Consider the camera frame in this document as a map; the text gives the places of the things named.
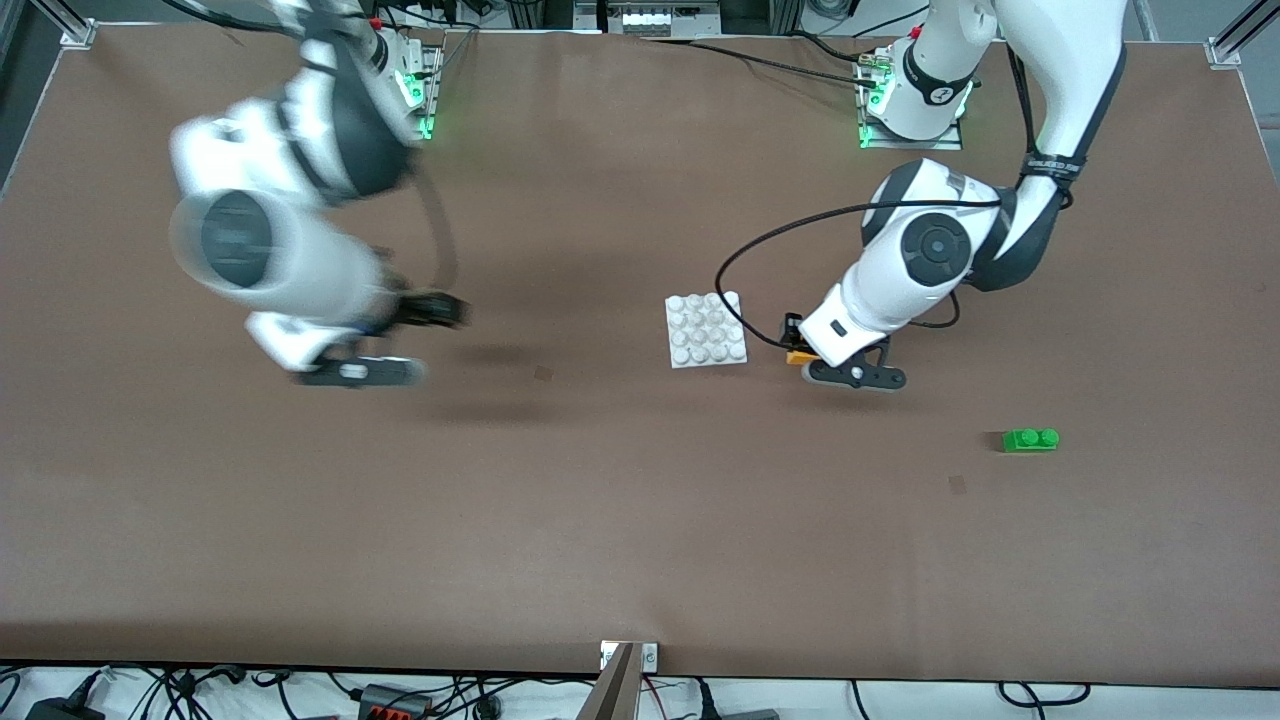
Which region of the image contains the white studded base plate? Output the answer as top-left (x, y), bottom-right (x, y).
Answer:
top-left (665, 291), bottom-right (749, 370)

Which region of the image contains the black connector with orange levers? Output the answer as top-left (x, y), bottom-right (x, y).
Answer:
top-left (358, 684), bottom-right (433, 720)

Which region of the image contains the white power strip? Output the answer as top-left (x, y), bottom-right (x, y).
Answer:
top-left (608, 3), bottom-right (723, 38)

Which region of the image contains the black cable across table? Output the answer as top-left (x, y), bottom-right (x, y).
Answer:
top-left (640, 38), bottom-right (873, 83)

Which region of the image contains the black looped floor cable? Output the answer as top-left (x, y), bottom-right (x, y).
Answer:
top-left (998, 682), bottom-right (1093, 707)

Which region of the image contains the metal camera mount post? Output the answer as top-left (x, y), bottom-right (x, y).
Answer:
top-left (578, 640), bottom-right (660, 720)

